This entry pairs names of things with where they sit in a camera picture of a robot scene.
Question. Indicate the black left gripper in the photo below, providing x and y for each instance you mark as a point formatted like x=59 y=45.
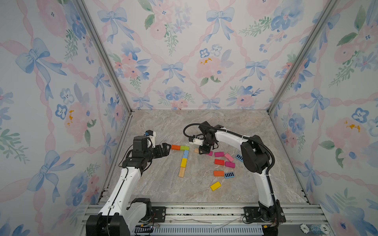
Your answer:
x=166 y=150

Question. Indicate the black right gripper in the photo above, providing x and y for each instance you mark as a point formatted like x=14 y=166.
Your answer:
x=204 y=150

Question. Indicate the orange block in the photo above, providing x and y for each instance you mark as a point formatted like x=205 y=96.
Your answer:
x=218 y=173
x=175 y=147

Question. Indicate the green block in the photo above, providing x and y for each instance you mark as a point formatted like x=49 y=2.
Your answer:
x=184 y=148

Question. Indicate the light blue block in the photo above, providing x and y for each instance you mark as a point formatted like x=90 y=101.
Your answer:
x=186 y=154

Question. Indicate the yellow block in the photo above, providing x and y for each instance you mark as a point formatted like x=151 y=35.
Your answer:
x=183 y=163
x=215 y=186

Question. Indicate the striped natural wood block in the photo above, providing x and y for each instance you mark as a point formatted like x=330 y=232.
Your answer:
x=182 y=172

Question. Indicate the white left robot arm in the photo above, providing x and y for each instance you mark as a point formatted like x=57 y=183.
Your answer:
x=119 y=216

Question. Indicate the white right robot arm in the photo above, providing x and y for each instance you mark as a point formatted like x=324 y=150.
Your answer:
x=257 y=158

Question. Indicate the red block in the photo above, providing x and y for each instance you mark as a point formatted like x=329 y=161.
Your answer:
x=219 y=162

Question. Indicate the light pink block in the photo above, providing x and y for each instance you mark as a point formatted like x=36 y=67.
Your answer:
x=229 y=157

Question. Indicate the magenta block flat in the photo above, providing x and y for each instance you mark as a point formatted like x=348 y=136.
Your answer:
x=230 y=164

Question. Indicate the blue slotted block far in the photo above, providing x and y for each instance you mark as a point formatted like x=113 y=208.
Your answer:
x=239 y=157

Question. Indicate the blue slotted block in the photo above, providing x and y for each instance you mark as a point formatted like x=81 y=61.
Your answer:
x=229 y=175
x=239 y=157

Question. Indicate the blue slotted block near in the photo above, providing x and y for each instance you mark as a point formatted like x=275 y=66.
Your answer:
x=229 y=175

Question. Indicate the yellow block front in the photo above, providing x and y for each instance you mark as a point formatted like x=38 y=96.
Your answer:
x=215 y=186

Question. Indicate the white gear parts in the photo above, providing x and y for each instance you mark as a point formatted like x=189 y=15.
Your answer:
x=317 y=229

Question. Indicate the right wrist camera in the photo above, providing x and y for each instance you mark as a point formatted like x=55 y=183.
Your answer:
x=196 y=140

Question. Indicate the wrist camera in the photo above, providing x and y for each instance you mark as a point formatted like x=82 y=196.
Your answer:
x=151 y=135
x=196 y=140

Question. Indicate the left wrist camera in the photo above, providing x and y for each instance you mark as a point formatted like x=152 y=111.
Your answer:
x=151 y=135

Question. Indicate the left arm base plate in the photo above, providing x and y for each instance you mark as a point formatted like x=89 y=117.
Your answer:
x=154 y=214

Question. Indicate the aluminium left corner post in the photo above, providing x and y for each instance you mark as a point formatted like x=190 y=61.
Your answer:
x=93 y=33

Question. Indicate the aluminium corner post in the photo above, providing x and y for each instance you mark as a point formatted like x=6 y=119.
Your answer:
x=93 y=33
x=305 y=50

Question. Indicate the aluminium front rail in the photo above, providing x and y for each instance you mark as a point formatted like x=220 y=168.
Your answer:
x=231 y=219

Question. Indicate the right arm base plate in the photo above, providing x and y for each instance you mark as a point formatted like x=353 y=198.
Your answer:
x=270 y=215

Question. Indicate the aluminium right corner post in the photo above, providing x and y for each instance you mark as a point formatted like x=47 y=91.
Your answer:
x=305 y=50

